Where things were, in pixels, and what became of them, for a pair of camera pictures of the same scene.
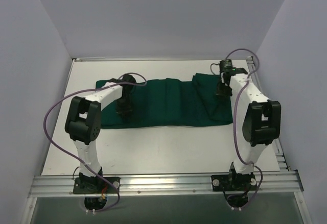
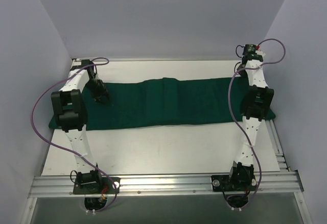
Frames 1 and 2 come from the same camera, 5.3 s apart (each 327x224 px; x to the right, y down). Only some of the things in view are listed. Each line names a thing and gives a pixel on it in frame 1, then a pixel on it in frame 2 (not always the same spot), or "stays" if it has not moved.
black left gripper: (123, 108) to (98, 91)
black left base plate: (96, 185) stays
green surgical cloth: (171, 101) stays
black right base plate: (233, 182) stays
